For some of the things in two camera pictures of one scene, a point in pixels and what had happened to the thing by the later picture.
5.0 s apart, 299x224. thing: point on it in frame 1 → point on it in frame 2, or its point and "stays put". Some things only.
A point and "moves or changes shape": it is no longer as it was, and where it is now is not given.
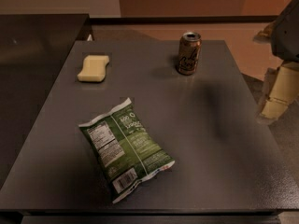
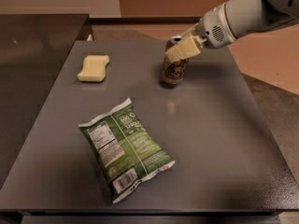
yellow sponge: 94,67 stays put
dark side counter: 34,49 stays put
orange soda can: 189,52 moves or changes shape
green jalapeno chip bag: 123,151 stays put
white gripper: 287,32 → 214,29
